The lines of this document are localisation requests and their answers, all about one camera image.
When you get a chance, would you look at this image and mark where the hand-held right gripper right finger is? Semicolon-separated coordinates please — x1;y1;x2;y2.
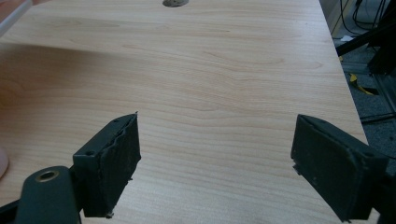
290;114;389;223

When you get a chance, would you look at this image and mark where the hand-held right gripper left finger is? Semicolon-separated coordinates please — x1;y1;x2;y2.
72;112;142;218

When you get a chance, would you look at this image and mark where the pale pink round object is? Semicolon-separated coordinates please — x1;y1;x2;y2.
0;147;9;179

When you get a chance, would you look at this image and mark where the black metal stand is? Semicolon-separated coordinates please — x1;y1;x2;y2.
335;0;396;76

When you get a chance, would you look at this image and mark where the grey round table grommet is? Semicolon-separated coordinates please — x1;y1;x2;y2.
162;0;190;8

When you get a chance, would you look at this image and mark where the yellow and black strap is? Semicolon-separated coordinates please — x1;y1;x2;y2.
348;73;380;96

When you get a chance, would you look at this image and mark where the black cable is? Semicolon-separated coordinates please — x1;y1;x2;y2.
338;0;390;35

